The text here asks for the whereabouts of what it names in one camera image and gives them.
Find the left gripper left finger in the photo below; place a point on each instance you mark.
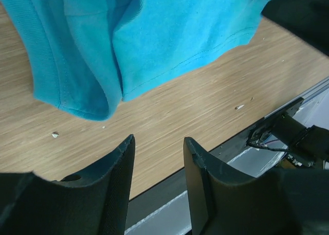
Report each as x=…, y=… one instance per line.
x=93, y=200

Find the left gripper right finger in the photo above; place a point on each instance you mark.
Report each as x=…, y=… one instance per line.
x=224, y=200

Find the blue t shirt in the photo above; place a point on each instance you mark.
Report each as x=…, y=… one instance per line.
x=87, y=56

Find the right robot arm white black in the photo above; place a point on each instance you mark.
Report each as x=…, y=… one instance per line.
x=308, y=20

